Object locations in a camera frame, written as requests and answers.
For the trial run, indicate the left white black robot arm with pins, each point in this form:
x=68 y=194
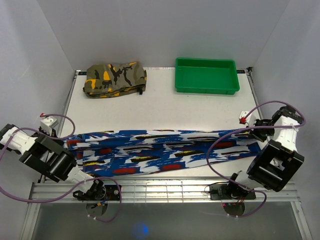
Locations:
x=49 y=158

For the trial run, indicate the green plastic tray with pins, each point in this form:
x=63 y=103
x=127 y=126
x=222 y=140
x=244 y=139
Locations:
x=206 y=76

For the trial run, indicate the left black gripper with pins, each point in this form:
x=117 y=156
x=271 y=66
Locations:
x=58 y=141

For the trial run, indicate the aluminium table edge rail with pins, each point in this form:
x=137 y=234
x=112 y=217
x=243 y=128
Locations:
x=141 y=190

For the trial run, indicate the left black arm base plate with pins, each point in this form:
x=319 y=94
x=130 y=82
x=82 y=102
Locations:
x=108 y=192

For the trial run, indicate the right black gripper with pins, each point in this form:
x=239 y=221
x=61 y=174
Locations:
x=253 y=133

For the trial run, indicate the blue white red patterned trousers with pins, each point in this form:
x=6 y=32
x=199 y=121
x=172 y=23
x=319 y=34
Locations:
x=141 y=152

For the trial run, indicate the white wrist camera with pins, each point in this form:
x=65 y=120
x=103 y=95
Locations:
x=48 y=122
x=246 y=118

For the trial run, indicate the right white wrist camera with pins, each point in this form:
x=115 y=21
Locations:
x=246 y=118

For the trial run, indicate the folded camouflage trousers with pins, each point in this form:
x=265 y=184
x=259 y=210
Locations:
x=114 y=80

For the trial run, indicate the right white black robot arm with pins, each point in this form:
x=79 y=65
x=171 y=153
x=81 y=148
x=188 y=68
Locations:
x=279 y=159

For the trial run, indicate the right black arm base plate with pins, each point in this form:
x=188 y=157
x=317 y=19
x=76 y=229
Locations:
x=224 y=191

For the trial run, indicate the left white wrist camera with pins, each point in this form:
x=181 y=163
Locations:
x=48 y=122

